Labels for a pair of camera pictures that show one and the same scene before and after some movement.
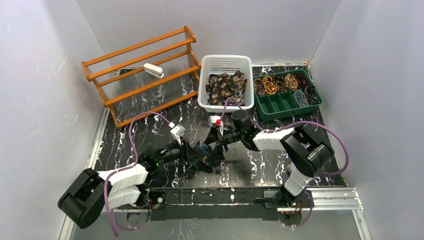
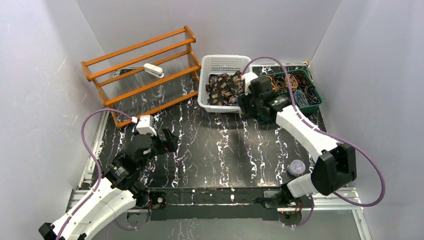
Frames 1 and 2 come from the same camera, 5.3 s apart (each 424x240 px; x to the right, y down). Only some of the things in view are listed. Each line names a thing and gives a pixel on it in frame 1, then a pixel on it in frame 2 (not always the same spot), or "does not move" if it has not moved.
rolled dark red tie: x=302 y=80 does not move
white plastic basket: x=215 y=64 does not move
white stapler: x=153 y=70 does not move
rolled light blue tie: x=300 y=99 does not move
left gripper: x=187 y=151 -> x=164 y=140
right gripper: x=221 y=141 -> x=248 y=100
